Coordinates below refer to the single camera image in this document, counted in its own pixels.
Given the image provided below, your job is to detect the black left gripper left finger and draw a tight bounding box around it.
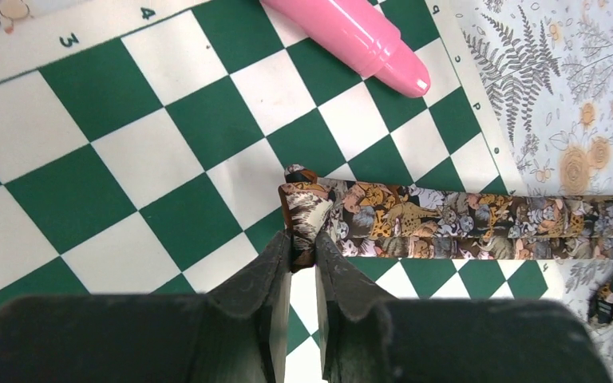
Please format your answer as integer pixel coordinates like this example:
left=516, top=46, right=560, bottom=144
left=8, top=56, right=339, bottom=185
left=0, top=231, right=292, bottom=382

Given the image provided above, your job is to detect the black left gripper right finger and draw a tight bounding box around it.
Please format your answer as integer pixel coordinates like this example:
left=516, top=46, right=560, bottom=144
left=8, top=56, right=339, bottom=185
left=314, top=232, right=611, bottom=382

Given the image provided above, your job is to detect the brown floral patterned tie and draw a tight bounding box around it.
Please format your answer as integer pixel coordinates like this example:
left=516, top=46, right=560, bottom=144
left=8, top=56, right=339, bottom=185
left=279, top=165, right=613, bottom=260

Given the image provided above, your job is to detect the green white chessboard mat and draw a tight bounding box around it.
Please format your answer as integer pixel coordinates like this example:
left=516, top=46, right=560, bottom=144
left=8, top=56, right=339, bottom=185
left=0, top=0, right=567, bottom=383

